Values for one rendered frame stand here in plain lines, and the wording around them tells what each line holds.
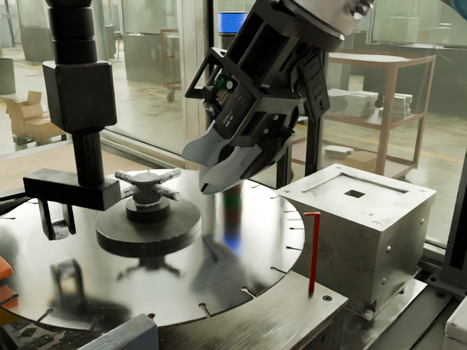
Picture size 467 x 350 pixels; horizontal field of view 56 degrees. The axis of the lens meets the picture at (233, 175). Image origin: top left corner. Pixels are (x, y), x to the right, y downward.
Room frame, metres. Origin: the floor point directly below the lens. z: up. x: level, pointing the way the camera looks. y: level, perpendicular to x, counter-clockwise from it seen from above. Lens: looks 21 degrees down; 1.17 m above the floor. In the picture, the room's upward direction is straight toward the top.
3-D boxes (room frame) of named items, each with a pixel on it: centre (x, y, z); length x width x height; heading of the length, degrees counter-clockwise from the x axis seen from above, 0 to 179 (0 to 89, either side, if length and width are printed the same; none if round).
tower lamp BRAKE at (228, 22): (0.71, 0.00, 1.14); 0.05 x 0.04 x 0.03; 46
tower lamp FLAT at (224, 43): (0.71, 0.00, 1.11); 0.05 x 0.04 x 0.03; 46
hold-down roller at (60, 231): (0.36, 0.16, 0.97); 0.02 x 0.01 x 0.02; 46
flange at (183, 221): (0.42, 0.09, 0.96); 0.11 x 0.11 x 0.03
